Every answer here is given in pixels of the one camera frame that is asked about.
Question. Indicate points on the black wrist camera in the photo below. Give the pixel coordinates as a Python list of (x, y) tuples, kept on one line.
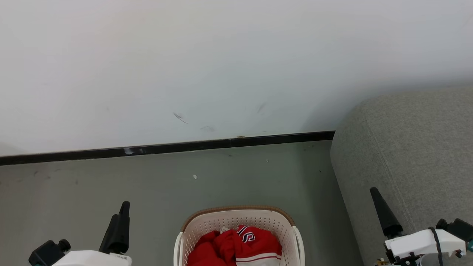
[(48, 254), (457, 227)]

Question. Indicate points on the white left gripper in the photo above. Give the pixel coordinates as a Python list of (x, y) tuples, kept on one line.
[(92, 259)]

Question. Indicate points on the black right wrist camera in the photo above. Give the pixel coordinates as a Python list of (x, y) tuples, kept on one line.
[(457, 227)]

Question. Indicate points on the red and white jersey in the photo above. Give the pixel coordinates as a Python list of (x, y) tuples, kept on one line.
[(221, 248)]

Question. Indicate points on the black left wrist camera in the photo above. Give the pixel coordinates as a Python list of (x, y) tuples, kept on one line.
[(48, 254)]

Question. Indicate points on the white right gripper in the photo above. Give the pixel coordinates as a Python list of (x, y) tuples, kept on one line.
[(421, 243)]

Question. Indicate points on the cream laundry basket brown rim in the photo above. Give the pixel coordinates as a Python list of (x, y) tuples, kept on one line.
[(221, 220)]

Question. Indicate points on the black wall baseboard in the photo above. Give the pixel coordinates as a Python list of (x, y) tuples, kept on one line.
[(147, 149)]

